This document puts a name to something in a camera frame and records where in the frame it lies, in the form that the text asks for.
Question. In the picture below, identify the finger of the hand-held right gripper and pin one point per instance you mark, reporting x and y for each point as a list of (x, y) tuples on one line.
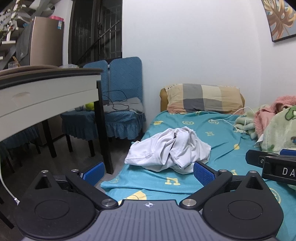
[(254, 158), (288, 152)]

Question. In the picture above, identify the pink container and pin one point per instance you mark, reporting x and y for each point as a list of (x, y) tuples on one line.
[(56, 18)]

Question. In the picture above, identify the green and pink blankets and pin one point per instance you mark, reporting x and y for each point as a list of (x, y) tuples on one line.
[(261, 118)]

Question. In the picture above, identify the grey cloth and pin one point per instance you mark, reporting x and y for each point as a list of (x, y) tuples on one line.
[(134, 104)]

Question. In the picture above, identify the white staircase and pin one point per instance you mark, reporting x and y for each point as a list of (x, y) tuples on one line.
[(7, 53)]

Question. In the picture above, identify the black metal door grille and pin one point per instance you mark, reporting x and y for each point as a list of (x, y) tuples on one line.
[(92, 30)]

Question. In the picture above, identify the pale green striped blanket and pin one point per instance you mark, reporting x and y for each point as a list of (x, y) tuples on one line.
[(245, 126)]

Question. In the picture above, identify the green cartoon fleece blanket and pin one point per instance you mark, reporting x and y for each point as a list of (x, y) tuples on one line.
[(277, 134)]

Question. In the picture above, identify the teal patterned bed sheet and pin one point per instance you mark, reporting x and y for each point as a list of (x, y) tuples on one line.
[(219, 143)]

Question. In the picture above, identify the framed leaf wall picture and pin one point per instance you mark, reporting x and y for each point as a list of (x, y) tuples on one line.
[(279, 18)]

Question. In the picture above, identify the brown cardboard box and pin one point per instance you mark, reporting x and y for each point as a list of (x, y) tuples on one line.
[(44, 41)]

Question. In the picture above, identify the white table with black legs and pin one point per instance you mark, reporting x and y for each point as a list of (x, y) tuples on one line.
[(46, 92)]

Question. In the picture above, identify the brown pillow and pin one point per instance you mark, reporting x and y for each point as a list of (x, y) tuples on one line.
[(163, 99)]

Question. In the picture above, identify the blue covered chair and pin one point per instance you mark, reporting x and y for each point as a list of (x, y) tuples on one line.
[(126, 76), (76, 122)]

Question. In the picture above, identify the white shirt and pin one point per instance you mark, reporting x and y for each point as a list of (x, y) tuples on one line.
[(157, 150)]

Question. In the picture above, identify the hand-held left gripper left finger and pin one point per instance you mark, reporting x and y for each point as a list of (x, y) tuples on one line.
[(93, 173)]

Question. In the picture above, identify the plaid pillow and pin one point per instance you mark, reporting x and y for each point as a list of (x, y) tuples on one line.
[(201, 97)]

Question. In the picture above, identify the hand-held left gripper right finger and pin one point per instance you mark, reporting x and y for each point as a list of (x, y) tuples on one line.
[(203, 173)]

